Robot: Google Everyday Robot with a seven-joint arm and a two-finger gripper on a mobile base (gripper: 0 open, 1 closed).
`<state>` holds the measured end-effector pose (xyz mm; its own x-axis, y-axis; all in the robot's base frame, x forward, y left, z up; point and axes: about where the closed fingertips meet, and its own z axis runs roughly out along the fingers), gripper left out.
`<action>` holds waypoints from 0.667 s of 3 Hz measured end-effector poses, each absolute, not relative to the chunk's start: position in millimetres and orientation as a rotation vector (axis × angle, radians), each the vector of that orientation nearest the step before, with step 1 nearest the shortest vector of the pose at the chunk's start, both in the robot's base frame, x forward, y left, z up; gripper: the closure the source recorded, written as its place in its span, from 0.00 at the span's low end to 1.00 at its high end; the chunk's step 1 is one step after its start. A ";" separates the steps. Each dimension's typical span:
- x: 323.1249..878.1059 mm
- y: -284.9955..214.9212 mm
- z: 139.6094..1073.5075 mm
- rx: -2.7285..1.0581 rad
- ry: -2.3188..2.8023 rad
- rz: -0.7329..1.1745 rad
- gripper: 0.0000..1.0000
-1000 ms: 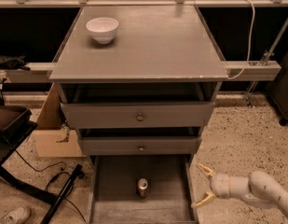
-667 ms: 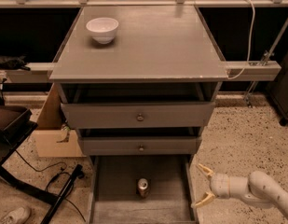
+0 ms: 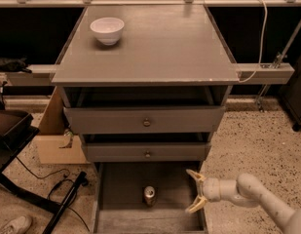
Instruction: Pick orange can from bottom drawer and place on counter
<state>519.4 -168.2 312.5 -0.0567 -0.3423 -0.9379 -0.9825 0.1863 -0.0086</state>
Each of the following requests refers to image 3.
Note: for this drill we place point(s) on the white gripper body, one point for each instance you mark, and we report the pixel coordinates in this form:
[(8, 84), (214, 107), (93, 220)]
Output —
[(210, 189)]

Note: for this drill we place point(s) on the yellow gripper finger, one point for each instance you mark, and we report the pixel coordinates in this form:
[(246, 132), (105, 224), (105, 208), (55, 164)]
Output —
[(197, 205), (196, 176)]

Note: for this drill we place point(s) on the orange soda can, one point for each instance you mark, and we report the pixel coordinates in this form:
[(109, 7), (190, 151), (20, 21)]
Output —
[(149, 196)]

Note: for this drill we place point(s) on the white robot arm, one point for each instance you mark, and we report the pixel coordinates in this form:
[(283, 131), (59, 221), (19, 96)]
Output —
[(245, 191)]

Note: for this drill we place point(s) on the grey bottom drawer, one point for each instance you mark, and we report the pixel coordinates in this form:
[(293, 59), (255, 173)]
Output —
[(119, 207)]

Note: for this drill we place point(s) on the grey drawer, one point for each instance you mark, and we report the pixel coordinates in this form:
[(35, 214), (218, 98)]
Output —
[(144, 120), (119, 207), (146, 152)]

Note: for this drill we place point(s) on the grey middle drawer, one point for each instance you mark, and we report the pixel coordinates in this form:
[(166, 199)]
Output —
[(146, 152)]

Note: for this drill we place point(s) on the grey drawer cabinet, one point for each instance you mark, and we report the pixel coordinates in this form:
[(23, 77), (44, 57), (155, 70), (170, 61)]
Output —
[(172, 95)]

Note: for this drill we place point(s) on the grey top drawer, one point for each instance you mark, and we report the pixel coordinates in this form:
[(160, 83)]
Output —
[(144, 120)]

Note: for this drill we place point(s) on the black pole on floor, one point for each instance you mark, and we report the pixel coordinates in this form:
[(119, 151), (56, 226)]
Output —
[(65, 203)]

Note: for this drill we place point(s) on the cardboard box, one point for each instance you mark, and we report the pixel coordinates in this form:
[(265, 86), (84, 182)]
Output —
[(55, 143)]

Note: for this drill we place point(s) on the white ceramic bowl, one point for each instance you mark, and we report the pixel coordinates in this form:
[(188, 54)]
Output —
[(107, 31)]

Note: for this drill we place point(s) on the white shoe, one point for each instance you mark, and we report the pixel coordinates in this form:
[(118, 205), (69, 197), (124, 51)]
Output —
[(17, 225)]

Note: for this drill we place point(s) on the black tray table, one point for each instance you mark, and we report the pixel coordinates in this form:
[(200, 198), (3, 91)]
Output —
[(16, 132)]

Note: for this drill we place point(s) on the metal rail frame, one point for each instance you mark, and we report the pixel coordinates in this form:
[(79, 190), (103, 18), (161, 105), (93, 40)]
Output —
[(270, 73)]

